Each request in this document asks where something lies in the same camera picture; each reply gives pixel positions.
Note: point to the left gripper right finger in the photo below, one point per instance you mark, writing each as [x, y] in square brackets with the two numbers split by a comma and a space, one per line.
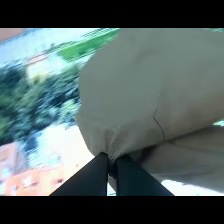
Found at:
[136, 180]

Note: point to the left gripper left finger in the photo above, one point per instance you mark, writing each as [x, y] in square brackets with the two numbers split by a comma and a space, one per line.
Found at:
[88, 178]

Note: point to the pale pink garment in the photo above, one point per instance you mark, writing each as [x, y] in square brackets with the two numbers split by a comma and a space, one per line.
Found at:
[150, 86]

